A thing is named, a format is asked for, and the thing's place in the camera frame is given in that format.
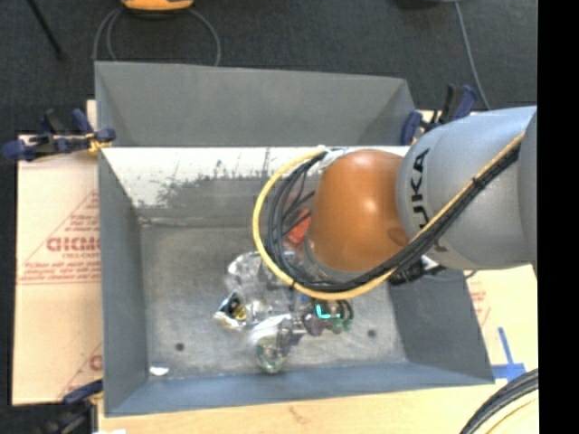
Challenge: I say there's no grey metal bin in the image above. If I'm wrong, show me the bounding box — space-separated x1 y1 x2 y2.
93 61 496 418

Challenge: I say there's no clear glass thing, green inside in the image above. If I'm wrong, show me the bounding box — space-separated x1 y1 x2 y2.
251 316 294 375

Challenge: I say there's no clear plastic bottle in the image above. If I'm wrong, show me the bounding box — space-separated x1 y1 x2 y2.
224 250 294 320

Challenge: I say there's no brown cardboard board, red print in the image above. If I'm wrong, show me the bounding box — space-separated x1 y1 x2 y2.
11 151 538 407

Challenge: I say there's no black cylinder on white bracket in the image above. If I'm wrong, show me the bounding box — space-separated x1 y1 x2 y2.
387 256 449 288

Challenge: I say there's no orange-red thing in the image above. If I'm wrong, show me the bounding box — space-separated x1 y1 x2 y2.
283 217 314 248

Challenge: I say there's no white and yellow packet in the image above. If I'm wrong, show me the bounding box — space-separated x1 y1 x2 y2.
213 290 251 330

